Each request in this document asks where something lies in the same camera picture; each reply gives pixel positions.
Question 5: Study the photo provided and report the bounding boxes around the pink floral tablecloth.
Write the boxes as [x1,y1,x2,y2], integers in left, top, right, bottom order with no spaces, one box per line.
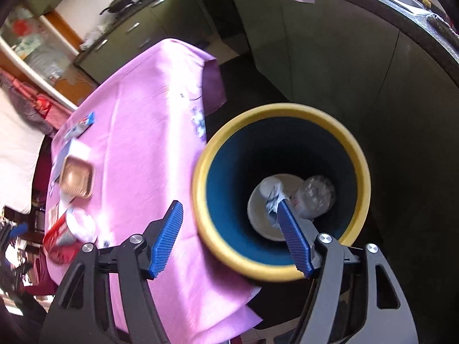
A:
[51,39,260,343]

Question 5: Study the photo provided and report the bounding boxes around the clear water bottle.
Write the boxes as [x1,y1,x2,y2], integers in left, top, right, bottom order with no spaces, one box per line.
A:
[290,175,336,220]

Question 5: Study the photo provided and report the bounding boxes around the white blue tube pouch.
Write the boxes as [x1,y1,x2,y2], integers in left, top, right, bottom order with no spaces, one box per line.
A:
[65,112,96,140]

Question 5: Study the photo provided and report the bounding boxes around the black wok with lid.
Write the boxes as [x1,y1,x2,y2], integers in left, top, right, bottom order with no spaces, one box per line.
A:
[100,0,133,15]

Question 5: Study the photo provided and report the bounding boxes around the silver wrapper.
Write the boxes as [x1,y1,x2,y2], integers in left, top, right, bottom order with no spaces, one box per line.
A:
[265,178,289,229]

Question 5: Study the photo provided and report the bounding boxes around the yellow rimmed trash bin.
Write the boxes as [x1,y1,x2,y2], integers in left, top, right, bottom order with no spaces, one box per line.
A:
[192,103,371,282]

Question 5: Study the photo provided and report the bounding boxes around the blue cardboard box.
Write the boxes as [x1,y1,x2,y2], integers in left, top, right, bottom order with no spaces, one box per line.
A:
[50,140,72,182]

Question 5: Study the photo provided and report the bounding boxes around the white supplement bottle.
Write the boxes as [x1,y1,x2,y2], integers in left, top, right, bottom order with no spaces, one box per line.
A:
[65,207,97,243]

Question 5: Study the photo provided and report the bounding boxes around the white hanging cloth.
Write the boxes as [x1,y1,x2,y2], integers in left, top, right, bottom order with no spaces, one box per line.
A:
[0,91,44,214]

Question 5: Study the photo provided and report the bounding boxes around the red white carton box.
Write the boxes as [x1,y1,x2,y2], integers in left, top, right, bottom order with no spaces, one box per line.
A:
[44,207,82,265]

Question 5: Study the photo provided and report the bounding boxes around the green lower cabinets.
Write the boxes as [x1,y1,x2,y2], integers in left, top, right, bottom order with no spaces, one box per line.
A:
[76,0,458,224]

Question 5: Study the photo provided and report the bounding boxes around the red checkered apron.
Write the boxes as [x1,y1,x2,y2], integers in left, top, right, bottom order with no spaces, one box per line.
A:
[1,69,71,138]

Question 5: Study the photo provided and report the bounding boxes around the clear plastic cup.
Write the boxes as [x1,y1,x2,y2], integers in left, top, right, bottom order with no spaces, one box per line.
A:
[59,155,95,199]

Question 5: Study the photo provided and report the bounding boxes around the plastic bag on counter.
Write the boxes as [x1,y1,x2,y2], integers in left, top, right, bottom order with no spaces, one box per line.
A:
[79,25,107,51]

